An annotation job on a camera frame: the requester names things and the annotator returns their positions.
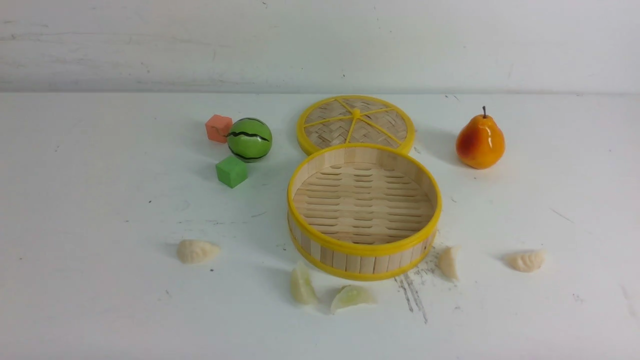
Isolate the woven bamboo steamer lid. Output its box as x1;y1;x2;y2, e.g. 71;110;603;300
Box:
295;95;416;156

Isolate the pale green dumpling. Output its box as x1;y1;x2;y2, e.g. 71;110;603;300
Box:
330;285;377;315
290;260;318;305

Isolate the green striped watermelon ball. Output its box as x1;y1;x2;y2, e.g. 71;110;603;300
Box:
226;117;274;163

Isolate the bamboo steamer tray yellow rim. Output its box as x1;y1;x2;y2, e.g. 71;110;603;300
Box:
286;143;442;281

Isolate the green foam cube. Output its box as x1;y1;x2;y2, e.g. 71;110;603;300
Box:
215;155;249;189

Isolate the orange foam cube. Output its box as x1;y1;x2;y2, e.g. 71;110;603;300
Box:
205;114;233;144

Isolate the cream dumpling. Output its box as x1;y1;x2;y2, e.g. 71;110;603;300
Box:
437;245;461;281
176;239;221;265
504;249;546;273

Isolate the orange yellow toy pear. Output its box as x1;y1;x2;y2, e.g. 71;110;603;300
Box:
455;105;506;170

